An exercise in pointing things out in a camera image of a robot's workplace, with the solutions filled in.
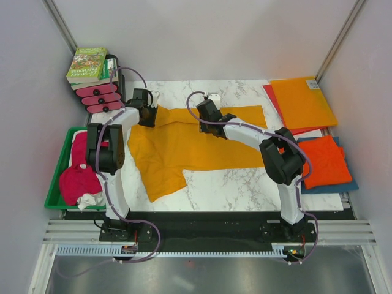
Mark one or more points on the green plastic tray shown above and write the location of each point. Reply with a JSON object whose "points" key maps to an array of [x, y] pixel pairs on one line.
{"points": [[54, 198]]}

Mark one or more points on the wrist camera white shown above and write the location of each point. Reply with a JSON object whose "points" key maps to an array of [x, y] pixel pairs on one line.
{"points": [[153, 98], [215, 97]]}

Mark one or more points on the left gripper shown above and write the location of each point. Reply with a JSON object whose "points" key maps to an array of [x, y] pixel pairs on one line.
{"points": [[150, 124]]}

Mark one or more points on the green illustrated book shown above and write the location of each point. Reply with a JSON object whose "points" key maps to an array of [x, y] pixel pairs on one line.
{"points": [[87, 65]]}

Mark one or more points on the red plastic folder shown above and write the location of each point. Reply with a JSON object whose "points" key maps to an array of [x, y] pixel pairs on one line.
{"points": [[270, 93]]}

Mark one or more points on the folded blue t shirt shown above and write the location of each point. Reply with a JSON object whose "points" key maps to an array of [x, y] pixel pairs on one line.
{"points": [[337, 188]]}

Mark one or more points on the white slotted cable duct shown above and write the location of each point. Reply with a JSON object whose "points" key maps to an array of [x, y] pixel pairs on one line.
{"points": [[98, 250]]}

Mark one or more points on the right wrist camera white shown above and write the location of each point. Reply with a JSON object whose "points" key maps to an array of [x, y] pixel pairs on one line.
{"points": [[215, 97]]}

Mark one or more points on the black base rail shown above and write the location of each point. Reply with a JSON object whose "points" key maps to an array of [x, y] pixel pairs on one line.
{"points": [[196, 232]]}

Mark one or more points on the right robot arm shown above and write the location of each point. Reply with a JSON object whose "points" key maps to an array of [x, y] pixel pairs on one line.
{"points": [[281, 155]]}

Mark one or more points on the white t shirt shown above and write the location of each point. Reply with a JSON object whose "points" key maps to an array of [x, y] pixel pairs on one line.
{"points": [[87, 200]]}

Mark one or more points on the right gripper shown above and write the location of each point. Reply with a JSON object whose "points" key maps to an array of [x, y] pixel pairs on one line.
{"points": [[203, 127]]}

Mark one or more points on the magenta t shirt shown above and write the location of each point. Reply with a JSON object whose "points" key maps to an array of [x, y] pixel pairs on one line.
{"points": [[78, 178]]}

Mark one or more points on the pink and black drawer unit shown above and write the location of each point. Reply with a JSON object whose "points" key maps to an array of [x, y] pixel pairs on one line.
{"points": [[106, 97]]}

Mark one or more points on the yellow t shirt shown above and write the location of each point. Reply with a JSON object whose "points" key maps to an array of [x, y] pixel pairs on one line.
{"points": [[175, 144]]}

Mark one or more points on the orange plastic folder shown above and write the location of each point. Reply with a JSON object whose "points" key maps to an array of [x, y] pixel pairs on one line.
{"points": [[302, 103]]}

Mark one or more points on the aluminium corner post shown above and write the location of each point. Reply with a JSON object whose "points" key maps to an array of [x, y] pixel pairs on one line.
{"points": [[61, 24], [340, 38]]}

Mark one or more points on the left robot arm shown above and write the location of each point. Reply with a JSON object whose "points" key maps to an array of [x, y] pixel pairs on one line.
{"points": [[105, 147]]}

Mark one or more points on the left aluminium corner post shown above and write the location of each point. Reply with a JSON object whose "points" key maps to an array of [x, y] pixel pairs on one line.
{"points": [[61, 24]]}

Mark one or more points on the folded orange t shirt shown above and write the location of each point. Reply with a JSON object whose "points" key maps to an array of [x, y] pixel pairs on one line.
{"points": [[328, 163]]}

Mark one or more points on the right aluminium corner post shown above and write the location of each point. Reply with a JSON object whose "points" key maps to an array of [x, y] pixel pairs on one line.
{"points": [[340, 38]]}

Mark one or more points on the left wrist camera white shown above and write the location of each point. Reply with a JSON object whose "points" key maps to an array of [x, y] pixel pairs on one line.
{"points": [[153, 98]]}

